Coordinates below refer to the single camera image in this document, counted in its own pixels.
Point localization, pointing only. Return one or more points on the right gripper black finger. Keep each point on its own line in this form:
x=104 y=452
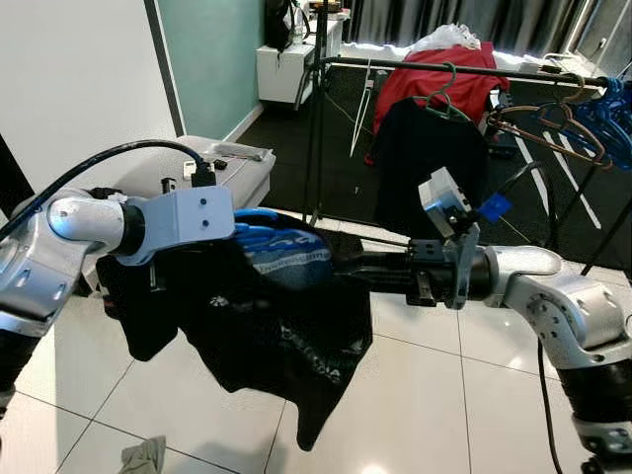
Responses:
x=380 y=283
x=375 y=264

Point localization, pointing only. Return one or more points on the blue plastic hanger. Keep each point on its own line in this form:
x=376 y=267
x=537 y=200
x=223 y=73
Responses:
x=267 y=235

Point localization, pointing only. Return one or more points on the black printed shirt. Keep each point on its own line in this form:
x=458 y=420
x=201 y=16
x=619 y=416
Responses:
x=247 y=336

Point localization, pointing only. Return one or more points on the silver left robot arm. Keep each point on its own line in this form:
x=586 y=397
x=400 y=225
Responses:
x=39 y=267

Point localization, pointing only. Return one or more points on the thin white hanger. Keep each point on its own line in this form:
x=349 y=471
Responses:
x=361 y=109

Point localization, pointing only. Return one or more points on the dark green hanger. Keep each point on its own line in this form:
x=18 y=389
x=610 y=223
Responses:
x=449 y=107

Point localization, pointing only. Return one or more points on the brown wooden hanger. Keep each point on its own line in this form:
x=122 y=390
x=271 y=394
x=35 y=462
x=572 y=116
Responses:
x=548 y=144

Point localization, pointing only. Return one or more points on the dark navy hanging shirt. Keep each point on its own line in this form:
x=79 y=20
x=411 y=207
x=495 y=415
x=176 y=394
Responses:
x=415 y=168

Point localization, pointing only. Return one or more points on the grey upholstered ottoman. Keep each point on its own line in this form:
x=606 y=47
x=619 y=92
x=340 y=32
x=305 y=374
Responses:
x=252 y=178

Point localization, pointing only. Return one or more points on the flat silver device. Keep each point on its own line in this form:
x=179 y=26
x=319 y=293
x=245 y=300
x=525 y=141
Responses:
x=242 y=151

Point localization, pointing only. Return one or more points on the small black fob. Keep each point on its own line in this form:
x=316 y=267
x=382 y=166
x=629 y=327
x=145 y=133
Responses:
x=219 y=164

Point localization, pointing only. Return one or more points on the red draped garment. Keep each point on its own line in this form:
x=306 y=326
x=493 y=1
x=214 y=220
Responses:
x=474 y=84

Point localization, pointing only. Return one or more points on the white low cabinet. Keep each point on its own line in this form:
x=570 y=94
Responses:
x=281 y=79

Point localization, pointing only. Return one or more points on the small white remote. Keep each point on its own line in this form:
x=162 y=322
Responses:
x=189 y=170

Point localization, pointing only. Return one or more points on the black metal clothes rack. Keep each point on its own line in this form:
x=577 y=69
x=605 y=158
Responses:
x=533 y=78

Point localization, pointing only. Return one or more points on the white plastic bag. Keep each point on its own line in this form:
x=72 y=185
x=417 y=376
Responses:
x=449 y=39

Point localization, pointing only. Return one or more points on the black bag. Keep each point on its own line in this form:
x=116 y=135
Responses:
x=281 y=22

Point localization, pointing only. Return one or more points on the dark striped curtain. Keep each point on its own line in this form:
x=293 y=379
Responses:
x=513 y=20

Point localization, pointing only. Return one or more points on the grey green cloth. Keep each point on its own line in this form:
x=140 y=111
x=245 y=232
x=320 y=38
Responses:
x=143 y=458

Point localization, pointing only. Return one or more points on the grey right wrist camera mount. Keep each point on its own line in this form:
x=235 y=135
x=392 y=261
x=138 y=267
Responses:
x=444 y=197

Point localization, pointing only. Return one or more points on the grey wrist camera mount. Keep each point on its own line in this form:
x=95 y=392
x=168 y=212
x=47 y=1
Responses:
x=444 y=197
x=188 y=217

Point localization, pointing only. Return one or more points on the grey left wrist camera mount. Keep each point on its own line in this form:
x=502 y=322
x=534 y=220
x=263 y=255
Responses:
x=188 y=217

